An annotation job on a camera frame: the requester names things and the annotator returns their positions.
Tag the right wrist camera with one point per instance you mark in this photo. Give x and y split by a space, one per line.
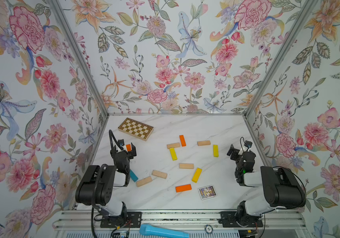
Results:
248 144

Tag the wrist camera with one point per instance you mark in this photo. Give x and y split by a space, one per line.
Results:
121 142
248 144

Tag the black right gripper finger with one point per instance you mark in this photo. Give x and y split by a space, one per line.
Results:
242 150
232 152

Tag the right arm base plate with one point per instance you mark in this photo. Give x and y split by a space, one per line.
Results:
230 219

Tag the orange block near chessboard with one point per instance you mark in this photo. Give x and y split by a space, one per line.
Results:
128 147

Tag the natural wood block upper right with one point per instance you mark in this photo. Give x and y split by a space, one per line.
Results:
204 143

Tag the teal block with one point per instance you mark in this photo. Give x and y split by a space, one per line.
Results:
133 176

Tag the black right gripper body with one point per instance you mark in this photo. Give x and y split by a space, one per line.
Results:
237 153

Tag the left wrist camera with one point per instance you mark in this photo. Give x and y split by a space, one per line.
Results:
121 142

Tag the natural wood block lower left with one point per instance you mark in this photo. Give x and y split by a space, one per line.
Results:
144 181

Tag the orange block front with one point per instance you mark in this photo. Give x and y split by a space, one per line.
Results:
182 188

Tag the natural wood block lower middle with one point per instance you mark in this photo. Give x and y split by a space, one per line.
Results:
159 174

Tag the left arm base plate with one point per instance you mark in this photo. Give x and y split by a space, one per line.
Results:
130 219

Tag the playing card box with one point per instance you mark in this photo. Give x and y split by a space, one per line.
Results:
207 192

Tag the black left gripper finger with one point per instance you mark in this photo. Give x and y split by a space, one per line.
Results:
112 153
132 152

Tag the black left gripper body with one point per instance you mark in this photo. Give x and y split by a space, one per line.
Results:
127 153

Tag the aluminium front rail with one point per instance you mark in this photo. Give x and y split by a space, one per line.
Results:
187 220

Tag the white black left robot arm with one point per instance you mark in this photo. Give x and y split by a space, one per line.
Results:
96 186

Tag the natural wood block upper left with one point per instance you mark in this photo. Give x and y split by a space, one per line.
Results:
174 145

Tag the natural wood block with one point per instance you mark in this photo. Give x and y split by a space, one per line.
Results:
204 143
144 181
186 166
159 174
174 145

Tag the orange block upper centre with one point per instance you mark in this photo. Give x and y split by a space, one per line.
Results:
183 142

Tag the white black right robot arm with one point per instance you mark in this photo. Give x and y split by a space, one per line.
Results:
280 188

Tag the yellow block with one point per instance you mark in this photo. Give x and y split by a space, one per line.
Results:
196 175
173 154
215 151

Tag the blue microphone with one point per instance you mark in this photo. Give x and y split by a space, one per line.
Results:
148 230

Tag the natural wood block centre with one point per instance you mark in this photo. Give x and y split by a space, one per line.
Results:
186 166

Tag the wooden folding chessboard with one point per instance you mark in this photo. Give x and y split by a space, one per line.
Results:
136 129

